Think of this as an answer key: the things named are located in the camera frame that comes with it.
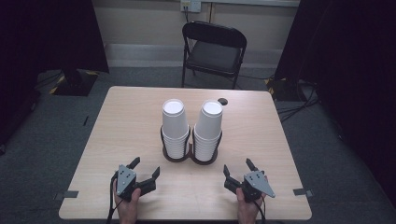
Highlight black double cup holder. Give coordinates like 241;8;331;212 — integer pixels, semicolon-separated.
159;124;224;166

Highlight white wall outlet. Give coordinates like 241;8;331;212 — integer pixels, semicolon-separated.
179;0;203;14

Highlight stack of white cups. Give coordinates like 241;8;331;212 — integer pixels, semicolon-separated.
192;99;224;162
161;98;191;161

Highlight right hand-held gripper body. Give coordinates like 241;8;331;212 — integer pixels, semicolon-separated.
223;170;276;203

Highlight black stand base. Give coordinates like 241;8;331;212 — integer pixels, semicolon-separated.
265;77;308;103
49;68;100;97

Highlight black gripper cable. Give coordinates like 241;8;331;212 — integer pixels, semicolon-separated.
252;195;267;224
106;173;123;224

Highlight person's left hand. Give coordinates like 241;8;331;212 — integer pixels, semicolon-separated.
113;180;143;224

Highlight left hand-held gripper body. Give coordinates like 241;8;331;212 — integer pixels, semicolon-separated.
110;164;158;202

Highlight person's right hand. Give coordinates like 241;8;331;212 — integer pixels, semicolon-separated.
235;175;269;224

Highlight black curtain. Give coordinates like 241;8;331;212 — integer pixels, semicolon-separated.
0;0;110;147
275;0;396;208

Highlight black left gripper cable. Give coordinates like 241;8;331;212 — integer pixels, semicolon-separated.
106;173;123;224

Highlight black folding chair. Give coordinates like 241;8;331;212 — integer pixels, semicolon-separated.
181;21;248;91

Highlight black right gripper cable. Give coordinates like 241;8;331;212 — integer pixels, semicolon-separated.
252;195;267;224

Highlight black floor cables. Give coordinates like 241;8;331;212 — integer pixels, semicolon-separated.
275;79;320;124

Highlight grey tape strip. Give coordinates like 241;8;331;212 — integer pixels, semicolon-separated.
53;189;79;202
292;188;314;199

